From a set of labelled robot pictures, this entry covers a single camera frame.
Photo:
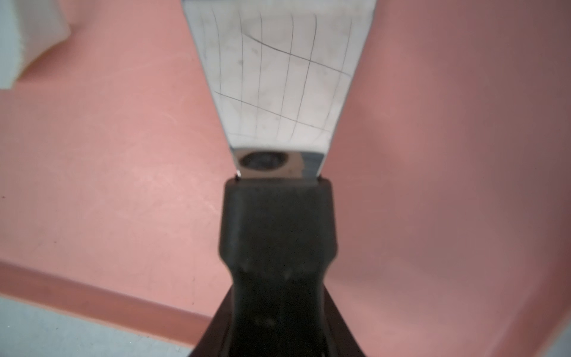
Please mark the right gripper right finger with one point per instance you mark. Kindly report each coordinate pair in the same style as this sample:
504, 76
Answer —
340, 342

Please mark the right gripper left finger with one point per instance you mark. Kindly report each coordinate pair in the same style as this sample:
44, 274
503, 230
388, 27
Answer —
214, 342

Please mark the pink plastic tray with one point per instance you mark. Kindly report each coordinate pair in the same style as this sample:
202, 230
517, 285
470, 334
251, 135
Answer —
450, 169

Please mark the metal spatula black handle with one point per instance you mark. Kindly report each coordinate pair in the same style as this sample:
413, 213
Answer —
279, 73

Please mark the round cut dumpling wrapper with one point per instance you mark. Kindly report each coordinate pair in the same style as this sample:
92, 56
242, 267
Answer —
28, 30

